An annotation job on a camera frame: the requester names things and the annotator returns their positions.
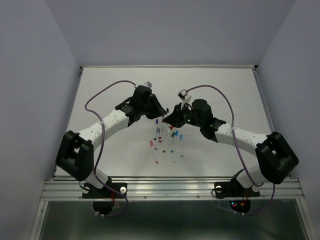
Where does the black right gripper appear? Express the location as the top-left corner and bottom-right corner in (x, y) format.
(162, 104), (203, 130)

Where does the light blue marker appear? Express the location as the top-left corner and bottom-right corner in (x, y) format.
(179, 134), (184, 158)

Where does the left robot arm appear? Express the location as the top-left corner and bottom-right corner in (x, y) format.
(55, 82), (166, 197)

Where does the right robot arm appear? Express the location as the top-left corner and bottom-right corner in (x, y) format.
(164, 99), (299, 195)

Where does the navy blue marker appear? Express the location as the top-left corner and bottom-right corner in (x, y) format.
(153, 119), (159, 140)

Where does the sky blue marker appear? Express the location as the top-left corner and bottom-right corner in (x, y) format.
(170, 130), (179, 153)

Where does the grey marker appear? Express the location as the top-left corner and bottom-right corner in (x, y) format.
(154, 127), (160, 150)

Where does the dark teal marker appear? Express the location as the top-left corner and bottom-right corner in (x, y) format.
(162, 132), (176, 153)

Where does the dark red marker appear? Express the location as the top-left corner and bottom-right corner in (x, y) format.
(158, 119), (164, 143)

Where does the pink marker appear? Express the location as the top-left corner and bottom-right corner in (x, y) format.
(149, 140), (159, 164)

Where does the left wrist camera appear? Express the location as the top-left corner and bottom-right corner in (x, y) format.
(143, 81), (152, 89)

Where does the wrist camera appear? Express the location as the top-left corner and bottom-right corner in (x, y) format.
(143, 81), (152, 89)
(178, 89), (192, 110)

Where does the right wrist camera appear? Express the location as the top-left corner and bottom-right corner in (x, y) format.
(178, 89), (192, 110)

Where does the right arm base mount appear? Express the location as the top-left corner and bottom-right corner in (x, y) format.
(210, 177), (260, 215)

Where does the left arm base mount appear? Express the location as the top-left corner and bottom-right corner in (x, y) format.
(79, 183), (128, 218)

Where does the aluminium front rail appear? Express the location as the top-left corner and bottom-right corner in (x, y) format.
(40, 177), (305, 202)

